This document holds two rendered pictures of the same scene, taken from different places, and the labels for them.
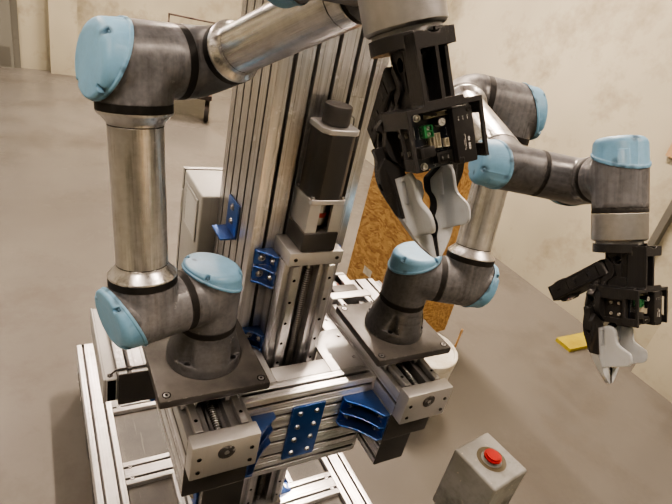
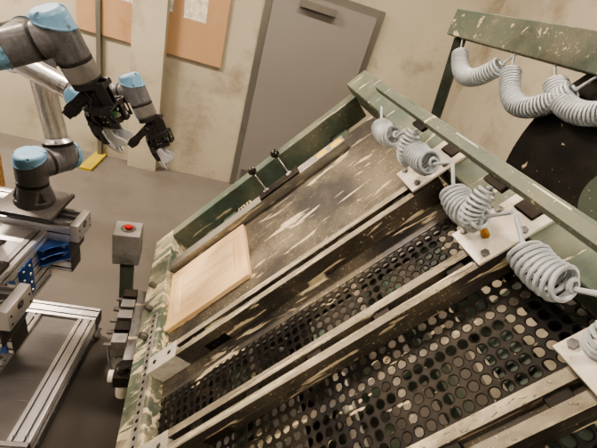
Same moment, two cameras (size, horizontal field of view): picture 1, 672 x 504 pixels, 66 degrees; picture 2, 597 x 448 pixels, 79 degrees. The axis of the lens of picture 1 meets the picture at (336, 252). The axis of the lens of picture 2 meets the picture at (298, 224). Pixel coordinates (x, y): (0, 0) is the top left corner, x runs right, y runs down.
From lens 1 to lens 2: 68 cm
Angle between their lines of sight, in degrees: 60
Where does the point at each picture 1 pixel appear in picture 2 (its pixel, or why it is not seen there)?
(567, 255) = not seen: hidden behind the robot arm
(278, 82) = not seen: outside the picture
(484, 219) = (57, 120)
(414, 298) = (44, 179)
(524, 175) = not seen: hidden behind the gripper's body
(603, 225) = (140, 112)
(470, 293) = (72, 162)
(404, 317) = (43, 191)
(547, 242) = (29, 107)
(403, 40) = (94, 85)
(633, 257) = (156, 121)
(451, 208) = (122, 133)
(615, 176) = (136, 92)
